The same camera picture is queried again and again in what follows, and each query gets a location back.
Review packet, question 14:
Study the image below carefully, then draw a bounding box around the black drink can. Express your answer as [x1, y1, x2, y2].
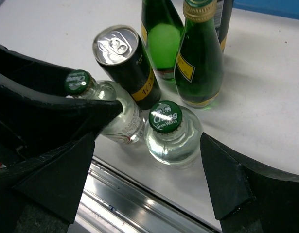
[214, 0, 234, 52]
[92, 25, 161, 110]

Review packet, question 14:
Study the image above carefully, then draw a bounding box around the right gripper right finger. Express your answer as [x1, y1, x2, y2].
[200, 133, 299, 233]

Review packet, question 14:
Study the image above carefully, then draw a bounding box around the clear soda bottle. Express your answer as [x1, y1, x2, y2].
[64, 69, 145, 144]
[144, 100, 203, 166]

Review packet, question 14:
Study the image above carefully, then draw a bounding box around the left green glass bottle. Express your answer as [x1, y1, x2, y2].
[141, 0, 184, 82]

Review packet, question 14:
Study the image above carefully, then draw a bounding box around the green glass bottle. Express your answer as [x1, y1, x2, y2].
[174, 0, 224, 108]
[141, 0, 184, 82]

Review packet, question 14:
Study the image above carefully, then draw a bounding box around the blue and yellow shelf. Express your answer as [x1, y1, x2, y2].
[234, 0, 299, 15]

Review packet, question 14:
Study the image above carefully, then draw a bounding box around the aluminium front rail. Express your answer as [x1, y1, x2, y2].
[68, 156, 219, 233]

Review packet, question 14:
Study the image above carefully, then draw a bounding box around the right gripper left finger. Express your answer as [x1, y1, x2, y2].
[0, 44, 123, 233]

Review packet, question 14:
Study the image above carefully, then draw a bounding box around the right green glass bottle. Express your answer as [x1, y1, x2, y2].
[174, 0, 224, 108]

